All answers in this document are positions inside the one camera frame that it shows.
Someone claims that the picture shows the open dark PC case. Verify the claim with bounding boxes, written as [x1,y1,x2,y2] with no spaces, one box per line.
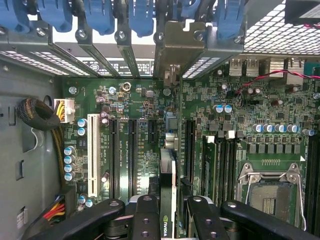
[0,0,320,240]

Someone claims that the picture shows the black RAM slot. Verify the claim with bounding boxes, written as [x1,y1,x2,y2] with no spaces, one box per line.
[229,129,238,205]
[223,131,231,205]
[216,131,225,205]

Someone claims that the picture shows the metal locking lever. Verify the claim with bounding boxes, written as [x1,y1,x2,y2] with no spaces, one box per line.
[296,171,308,232]

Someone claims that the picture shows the blue slot retention clip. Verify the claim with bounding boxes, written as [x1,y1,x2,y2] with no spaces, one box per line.
[37,0,74,33]
[0,0,31,35]
[179,0,201,18]
[216,0,247,41]
[128,0,155,38]
[83,0,116,36]

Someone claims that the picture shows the white expansion slot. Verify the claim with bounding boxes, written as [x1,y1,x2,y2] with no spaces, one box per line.
[86,113,101,198]

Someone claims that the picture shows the long black expansion slot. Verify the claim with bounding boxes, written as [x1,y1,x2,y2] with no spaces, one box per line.
[184,119,197,186]
[108,117,121,201]
[127,118,139,198]

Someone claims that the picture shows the CPU socket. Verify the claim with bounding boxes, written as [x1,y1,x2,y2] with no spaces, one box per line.
[236,162,308,232]

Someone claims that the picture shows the red yellow power wires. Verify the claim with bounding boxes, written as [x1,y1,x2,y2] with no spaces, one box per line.
[42,194,66,222]

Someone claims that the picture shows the white power connector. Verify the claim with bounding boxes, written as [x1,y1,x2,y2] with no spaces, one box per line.
[53,98,76,125]

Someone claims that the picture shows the metal slot cover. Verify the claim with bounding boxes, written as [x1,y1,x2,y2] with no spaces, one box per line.
[76,27,121,78]
[116,28,141,79]

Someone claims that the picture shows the black sleeved power cable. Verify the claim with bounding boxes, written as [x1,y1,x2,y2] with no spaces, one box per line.
[16,97,66,187]

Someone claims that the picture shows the installed green RAM stick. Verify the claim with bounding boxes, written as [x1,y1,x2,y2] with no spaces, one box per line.
[201,134,217,201]

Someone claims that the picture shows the red black twisted wire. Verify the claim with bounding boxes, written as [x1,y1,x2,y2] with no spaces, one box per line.
[234,69,320,96]

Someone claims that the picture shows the green motherboard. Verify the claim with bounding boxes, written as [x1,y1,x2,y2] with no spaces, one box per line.
[61,57,320,240]

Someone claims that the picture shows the short black expansion slot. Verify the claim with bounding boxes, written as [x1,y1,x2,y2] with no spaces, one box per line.
[147,119,158,145]

